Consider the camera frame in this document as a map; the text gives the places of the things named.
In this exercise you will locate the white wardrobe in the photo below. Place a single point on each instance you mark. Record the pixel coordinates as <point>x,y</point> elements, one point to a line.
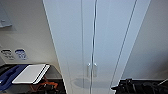
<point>133,33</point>

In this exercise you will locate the black equipment pile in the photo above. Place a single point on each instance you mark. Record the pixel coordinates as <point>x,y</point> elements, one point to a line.
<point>143,87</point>

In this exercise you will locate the white wardrobe door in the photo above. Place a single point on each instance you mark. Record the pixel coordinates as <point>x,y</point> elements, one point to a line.
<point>110,40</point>
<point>66,40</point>

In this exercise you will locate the white flat board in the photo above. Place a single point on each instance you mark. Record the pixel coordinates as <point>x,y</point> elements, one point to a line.
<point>30,73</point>

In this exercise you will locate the grey wall panel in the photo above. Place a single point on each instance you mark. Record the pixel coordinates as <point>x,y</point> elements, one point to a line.
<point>4,16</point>

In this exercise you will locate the blue item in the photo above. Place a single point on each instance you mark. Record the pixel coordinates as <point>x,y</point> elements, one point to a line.
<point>8,76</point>

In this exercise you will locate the orange item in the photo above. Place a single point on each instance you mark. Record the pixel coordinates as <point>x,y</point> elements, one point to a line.
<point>43,86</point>

